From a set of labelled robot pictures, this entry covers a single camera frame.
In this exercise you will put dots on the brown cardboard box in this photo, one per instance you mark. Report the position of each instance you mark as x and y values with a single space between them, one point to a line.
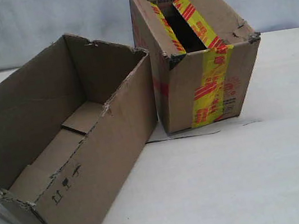
73 122

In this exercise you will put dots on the cardboard box with yellow tape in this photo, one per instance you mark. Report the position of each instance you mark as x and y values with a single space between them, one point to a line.
202 58

